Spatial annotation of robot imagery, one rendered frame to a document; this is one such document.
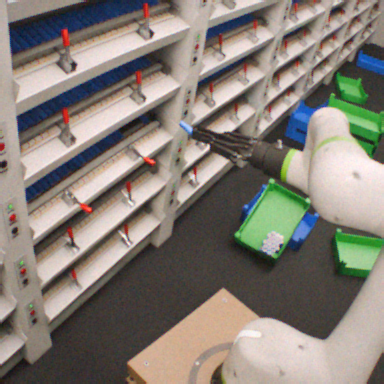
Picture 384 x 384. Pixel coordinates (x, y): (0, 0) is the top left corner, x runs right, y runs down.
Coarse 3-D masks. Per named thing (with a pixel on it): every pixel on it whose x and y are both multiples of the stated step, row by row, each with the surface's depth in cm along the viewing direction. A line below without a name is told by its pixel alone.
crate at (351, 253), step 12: (336, 240) 192; (348, 240) 198; (360, 240) 197; (372, 240) 197; (336, 252) 189; (348, 252) 194; (360, 252) 195; (372, 252) 196; (336, 264) 186; (348, 264) 189; (360, 264) 189; (372, 264) 190; (360, 276) 184
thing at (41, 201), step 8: (144, 128) 140; (152, 128) 141; (136, 136) 136; (152, 136) 141; (120, 144) 132; (128, 144) 134; (112, 152) 129; (96, 160) 125; (104, 160) 126; (88, 168) 122; (104, 168) 126; (72, 176) 118; (80, 176) 120; (88, 176) 122; (64, 184) 116; (48, 192) 112; (56, 192) 113; (40, 200) 110; (48, 200) 112; (32, 208) 108
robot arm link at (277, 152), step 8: (272, 144) 118; (280, 144) 116; (272, 152) 116; (280, 152) 116; (288, 152) 115; (264, 160) 117; (272, 160) 116; (280, 160) 115; (264, 168) 118; (272, 168) 116; (280, 168) 115; (272, 176) 119; (280, 176) 116
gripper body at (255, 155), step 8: (240, 144) 125; (256, 144) 120; (264, 144) 120; (240, 152) 121; (248, 152) 121; (256, 152) 119; (264, 152) 118; (248, 160) 121; (256, 160) 119; (256, 168) 122
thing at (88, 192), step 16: (160, 112) 144; (160, 128) 146; (176, 128) 144; (144, 144) 139; (160, 144) 142; (112, 160) 130; (128, 160) 133; (96, 176) 125; (112, 176) 127; (80, 192) 120; (96, 192) 122; (48, 208) 113; (64, 208) 115; (80, 208) 121; (32, 224) 108; (48, 224) 110; (32, 240) 106
